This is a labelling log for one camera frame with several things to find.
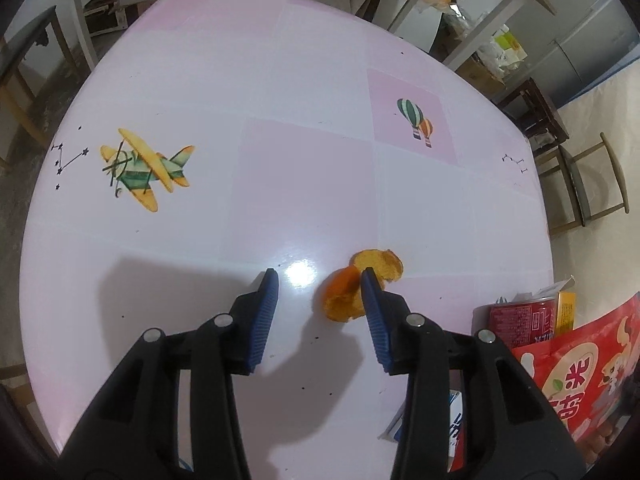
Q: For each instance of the red snack bag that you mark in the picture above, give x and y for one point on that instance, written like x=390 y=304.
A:
x=582 y=374

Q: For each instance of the dark wooden stool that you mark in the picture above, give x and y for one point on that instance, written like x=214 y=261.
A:
x=535 y=115

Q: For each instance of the cardboard box with clutter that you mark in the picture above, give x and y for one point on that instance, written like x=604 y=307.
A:
x=487 y=68

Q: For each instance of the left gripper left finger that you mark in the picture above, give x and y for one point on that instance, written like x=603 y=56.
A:
x=168 y=409

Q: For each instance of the white side table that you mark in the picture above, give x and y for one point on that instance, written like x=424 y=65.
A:
x=480 y=10

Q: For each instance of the small microwave oven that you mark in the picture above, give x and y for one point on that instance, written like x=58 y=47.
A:
x=103 y=17

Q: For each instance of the red drink can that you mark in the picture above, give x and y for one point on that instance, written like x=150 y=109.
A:
x=519 y=324

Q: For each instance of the blue carton box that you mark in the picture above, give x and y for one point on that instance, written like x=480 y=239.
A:
x=392 y=432

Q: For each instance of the yellow box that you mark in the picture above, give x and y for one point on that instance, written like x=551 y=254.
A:
x=565 y=313

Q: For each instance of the silver refrigerator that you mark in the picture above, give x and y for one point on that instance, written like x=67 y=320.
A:
x=571 y=48

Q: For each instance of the orange peel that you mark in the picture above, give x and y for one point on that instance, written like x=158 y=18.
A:
x=341 y=298

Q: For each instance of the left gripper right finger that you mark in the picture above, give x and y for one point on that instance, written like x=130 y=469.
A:
x=471 y=410

